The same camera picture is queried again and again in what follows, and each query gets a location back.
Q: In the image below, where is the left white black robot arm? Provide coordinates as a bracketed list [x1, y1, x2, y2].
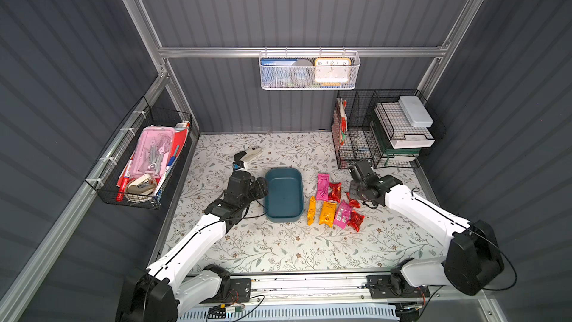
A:
[115, 147, 268, 321]

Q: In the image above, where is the green paper tray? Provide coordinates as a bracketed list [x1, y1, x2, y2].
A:
[379, 148, 421, 168]

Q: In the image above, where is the teal plastic storage box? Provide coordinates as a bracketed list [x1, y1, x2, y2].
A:
[265, 167, 304, 223]

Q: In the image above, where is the pink tea bag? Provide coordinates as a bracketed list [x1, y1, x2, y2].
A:
[315, 173, 330, 201]
[333, 202, 352, 230]

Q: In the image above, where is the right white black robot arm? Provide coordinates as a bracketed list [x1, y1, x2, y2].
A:
[349, 160, 509, 296]

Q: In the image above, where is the yellow white alarm clock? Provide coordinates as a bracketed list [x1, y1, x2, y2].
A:
[314, 58, 352, 86]

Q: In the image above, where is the floral table mat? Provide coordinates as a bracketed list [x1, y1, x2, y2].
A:
[164, 132, 445, 273]

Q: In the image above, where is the grey tape roll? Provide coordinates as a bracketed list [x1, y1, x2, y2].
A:
[290, 59, 314, 87]

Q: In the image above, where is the pink pencil case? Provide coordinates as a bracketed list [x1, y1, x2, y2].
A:
[129, 126, 175, 180]

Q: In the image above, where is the white flat box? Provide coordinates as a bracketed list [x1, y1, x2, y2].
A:
[399, 95, 433, 128]

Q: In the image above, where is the red tea bag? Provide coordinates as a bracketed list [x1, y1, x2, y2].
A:
[328, 183, 342, 204]
[346, 192, 361, 209]
[347, 211, 364, 233]

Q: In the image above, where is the black wire desk organizer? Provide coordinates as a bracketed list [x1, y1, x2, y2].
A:
[331, 89, 446, 169]

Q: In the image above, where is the blue box in basket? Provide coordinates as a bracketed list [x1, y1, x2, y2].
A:
[259, 58, 296, 89]

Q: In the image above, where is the white wire wall basket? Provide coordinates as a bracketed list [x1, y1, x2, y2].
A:
[259, 50, 361, 91]

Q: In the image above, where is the red packet in organizer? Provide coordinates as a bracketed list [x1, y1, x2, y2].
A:
[337, 98, 347, 147]

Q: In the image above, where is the yellow tea bag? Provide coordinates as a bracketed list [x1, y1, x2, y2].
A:
[307, 195, 317, 226]
[319, 201, 337, 227]

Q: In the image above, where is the black wire side basket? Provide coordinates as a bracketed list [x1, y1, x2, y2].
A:
[86, 99, 192, 210]

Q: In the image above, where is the beige black stapler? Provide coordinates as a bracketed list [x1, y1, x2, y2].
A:
[233, 147, 262, 164]

